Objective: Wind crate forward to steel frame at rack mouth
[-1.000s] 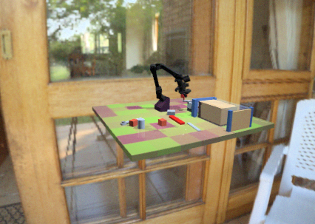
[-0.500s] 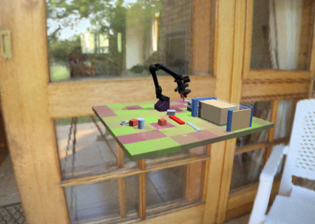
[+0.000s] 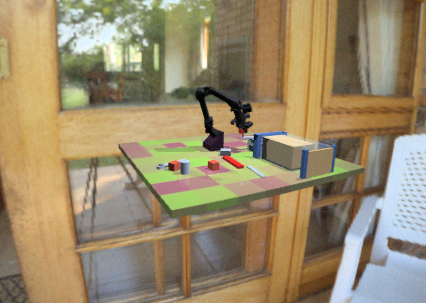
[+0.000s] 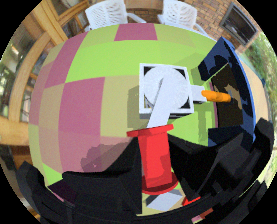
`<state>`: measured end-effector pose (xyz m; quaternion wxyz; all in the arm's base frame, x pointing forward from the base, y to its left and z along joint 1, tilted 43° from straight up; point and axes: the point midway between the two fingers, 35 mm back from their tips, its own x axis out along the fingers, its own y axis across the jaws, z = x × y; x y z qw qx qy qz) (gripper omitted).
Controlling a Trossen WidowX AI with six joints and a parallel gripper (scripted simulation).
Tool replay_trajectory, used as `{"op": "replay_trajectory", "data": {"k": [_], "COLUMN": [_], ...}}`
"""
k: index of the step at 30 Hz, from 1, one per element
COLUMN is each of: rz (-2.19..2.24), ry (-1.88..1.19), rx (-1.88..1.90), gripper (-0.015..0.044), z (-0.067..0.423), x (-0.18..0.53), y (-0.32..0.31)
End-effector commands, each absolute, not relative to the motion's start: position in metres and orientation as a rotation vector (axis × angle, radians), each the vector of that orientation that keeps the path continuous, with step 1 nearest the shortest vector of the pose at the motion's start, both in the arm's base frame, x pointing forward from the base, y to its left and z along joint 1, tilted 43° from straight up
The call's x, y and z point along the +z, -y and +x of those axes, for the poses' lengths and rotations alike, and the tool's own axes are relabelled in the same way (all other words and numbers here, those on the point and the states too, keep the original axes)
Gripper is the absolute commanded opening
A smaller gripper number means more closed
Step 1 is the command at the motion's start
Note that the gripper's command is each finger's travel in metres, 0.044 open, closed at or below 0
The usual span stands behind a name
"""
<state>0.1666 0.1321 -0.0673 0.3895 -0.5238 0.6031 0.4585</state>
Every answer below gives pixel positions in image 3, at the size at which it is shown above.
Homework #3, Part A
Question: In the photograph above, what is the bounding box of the light blue cylinder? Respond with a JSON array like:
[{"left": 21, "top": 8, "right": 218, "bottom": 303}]
[{"left": 180, "top": 160, "right": 190, "bottom": 175}]

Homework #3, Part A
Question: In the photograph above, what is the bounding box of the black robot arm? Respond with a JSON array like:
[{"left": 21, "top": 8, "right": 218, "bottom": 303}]
[{"left": 195, "top": 86, "right": 253, "bottom": 138}]

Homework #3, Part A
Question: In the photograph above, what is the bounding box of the white flat bar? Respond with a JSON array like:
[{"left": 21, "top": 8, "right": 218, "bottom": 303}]
[{"left": 247, "top": 166, "right": 266, "bottom": 178}]

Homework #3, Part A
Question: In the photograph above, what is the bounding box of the small orange block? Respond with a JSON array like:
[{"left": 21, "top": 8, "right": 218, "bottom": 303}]
[
  {"left": 208, "top": 160, "right": 219, "bottom": 171},
  {"left": 168, "top": 160, "right": 180, "bottom": 171}
]

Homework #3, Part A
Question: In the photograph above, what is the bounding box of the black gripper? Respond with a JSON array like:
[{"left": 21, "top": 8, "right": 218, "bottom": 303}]
[{"left": 230, "top": 114, "right": 253, "bottom": 133}]

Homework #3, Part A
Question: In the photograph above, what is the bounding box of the red flat bar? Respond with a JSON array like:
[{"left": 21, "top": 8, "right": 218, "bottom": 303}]
[{"left": 222, "top": 156, "right": 244, "bottom": 169}]

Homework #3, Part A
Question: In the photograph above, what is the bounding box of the small white cube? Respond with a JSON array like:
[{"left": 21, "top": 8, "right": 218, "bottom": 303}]
[{"left": 220, "top": 148, "right": 231, "bottom": 156}]

